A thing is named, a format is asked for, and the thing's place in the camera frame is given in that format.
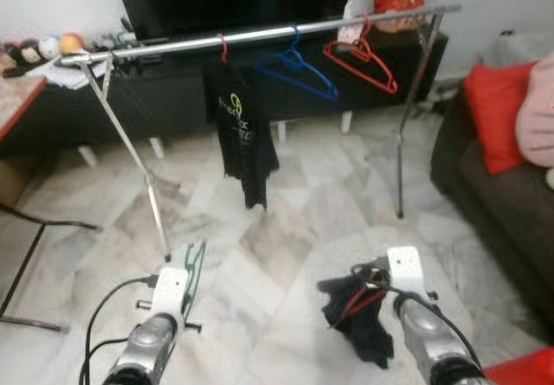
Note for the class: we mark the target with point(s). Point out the white lace cloth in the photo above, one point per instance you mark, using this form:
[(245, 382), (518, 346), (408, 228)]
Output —
[(519, 49)]

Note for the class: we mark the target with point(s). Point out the navy garment orange collar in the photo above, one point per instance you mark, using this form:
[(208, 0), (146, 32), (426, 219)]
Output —
[(363, 333)]

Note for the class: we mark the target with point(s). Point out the orange round plush toy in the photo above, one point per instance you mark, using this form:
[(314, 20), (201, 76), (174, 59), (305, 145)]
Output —
[(72, 44)]

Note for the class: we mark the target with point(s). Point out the black t-shirt green print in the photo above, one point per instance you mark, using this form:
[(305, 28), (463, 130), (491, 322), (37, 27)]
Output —
[(242, 151)]

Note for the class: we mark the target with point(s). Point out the black low tv cabinet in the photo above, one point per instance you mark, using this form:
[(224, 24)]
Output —
[(173, 99)]

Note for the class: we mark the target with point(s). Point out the white paper sheets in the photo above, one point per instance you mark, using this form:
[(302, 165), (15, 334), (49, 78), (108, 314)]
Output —
[(74, 75)]

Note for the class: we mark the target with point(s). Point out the blue plastic hanger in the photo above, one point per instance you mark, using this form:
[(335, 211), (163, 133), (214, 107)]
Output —
[(294, 52)]

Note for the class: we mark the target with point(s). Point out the red plastic stool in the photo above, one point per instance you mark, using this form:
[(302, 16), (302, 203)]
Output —
[(524, 372)]

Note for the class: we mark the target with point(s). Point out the silver metal clothes rack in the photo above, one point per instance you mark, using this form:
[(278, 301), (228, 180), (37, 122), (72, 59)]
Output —
[(173, 45)]

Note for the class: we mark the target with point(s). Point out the pink white tissue box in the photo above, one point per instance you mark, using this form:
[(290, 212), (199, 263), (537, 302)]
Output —
[(351, 32)]

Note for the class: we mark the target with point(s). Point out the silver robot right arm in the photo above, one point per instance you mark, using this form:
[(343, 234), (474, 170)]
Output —
[(428, 337)]

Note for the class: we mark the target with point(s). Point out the brown fabric sofa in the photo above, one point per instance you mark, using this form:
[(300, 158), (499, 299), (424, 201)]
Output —
[(502, 221)]

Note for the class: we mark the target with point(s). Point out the marble table red edge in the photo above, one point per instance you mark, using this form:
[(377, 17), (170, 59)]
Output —
[(17, 104)]

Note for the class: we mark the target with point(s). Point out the red cushion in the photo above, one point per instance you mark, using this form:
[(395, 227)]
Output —
[(498, 112)]

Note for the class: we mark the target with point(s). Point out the green plastic hanger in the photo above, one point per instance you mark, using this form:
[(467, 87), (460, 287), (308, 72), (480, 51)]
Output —
[(196, 277)]

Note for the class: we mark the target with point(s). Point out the pink plush cushion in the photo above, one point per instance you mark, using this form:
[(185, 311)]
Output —
[(538, 117)]

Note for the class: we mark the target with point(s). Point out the black flat television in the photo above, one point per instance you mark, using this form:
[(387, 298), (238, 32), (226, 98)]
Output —
[(225, 4)]

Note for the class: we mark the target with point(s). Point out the red plastic hanger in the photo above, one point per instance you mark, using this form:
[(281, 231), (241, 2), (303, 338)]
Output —
[(224, 54), (362, 43)]

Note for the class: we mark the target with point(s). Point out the black metal chair frame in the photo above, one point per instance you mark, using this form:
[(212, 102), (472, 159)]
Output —
[(78, 226)]

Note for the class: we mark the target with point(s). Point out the dark round plush toy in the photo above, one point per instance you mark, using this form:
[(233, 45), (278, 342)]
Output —
[(29, 51)]

